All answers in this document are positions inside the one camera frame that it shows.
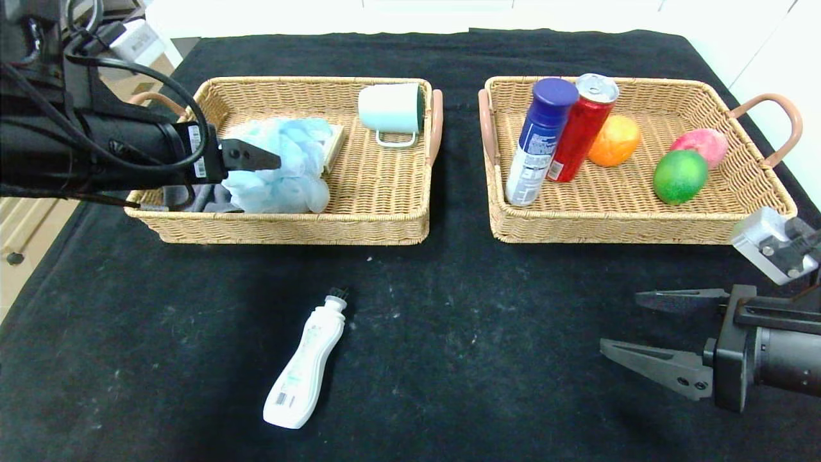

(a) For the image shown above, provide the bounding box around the wicker basket with brown handles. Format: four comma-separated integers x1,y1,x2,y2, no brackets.
478,76,802,246
125,77,444,246

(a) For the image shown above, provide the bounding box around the blue capped spray can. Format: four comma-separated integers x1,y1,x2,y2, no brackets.
505,78,579,207

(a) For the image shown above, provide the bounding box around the orange fruit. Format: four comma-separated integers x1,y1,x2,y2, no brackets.
587,115,641,167

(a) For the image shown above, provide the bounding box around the smooth black camera cable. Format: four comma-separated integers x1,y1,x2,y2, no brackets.
64,19,209,174

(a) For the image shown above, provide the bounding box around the light blue bath pouf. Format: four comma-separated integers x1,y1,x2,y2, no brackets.
221,117,334,214

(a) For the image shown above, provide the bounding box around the green lime fruit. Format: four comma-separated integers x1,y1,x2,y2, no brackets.
653,150,709,205

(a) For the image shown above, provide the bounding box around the mint green enamel mug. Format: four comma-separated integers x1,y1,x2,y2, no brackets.
358,84,426,149

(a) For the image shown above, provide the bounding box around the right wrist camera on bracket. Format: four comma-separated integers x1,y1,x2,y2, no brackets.
731,207,821,331

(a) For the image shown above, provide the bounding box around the braided black cable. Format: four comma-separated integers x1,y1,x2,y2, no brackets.
0,183,196,212

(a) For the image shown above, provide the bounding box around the pink red peach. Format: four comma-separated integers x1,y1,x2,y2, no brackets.
670,128,729,169

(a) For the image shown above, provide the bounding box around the white bottle with brush cap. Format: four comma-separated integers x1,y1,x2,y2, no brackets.
263,289,349,429

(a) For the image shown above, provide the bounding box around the beige metal rack on wheels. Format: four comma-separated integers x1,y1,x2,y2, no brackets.
0,199,39,267

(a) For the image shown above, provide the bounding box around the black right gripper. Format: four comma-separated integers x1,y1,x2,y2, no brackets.
599,284,821,413

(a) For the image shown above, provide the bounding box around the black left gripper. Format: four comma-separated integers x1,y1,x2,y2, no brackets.
96,114,282,186

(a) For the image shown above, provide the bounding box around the gold card box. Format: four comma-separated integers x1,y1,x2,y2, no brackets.
324,124,345,174

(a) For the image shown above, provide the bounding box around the red drink can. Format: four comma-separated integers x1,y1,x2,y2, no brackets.
546,73,620,184

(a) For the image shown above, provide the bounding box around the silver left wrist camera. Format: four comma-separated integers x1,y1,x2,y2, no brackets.
106,19,167,68

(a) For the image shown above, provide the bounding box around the black table cloth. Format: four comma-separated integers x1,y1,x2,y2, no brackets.
0,29,821,462

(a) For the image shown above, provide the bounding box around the grey cloth towel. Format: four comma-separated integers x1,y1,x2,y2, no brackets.
164,185,244,214

